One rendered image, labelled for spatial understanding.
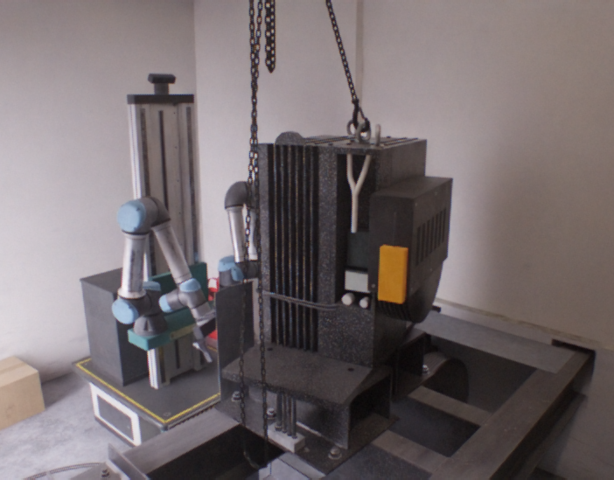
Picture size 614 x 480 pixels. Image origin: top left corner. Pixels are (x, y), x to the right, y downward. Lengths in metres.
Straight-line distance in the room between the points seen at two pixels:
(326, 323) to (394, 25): 1.71
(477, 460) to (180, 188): 1.82
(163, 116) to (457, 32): 1.46
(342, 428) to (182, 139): 1.58
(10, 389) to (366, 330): 2.23
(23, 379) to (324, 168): 2.31
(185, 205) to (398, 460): 1.59
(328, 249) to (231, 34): 2.31
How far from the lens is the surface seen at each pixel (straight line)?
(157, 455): 1.85
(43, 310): 3.69
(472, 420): 2.03
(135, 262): 2.29
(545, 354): 2.59
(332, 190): 1.66
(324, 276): 1.74
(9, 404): 3.41
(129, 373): 2.95
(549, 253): 2.63
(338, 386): 1.69
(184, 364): 3.00
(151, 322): 2.50
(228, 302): 2.07
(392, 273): 1.53
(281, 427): 1.82
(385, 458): 1.86
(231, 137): 3.76
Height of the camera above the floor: 1.75
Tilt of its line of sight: 15 degrees down
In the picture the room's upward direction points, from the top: straight up
